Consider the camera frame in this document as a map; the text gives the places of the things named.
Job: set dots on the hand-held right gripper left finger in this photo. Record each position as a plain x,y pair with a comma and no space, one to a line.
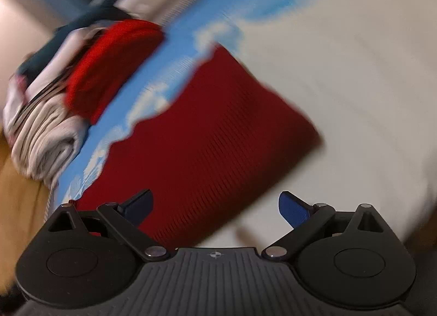
140,205

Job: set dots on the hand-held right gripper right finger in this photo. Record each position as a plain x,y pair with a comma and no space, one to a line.
292,208

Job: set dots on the dark red knit sweater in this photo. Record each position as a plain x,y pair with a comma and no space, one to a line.
205,138

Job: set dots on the folded cream blanket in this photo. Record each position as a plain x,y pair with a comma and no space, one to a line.
44,145

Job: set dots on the wooden headboard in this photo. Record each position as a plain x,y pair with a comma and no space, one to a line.
20,207

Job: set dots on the blue white printed bedsheet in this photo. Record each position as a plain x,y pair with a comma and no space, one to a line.
341,80

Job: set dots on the folded red blanket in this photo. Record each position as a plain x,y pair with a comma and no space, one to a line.
102,70

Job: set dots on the stack of folded bedding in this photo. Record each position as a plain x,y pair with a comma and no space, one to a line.
51,70

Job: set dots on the teal shark plush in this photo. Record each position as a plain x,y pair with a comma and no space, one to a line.
88,19

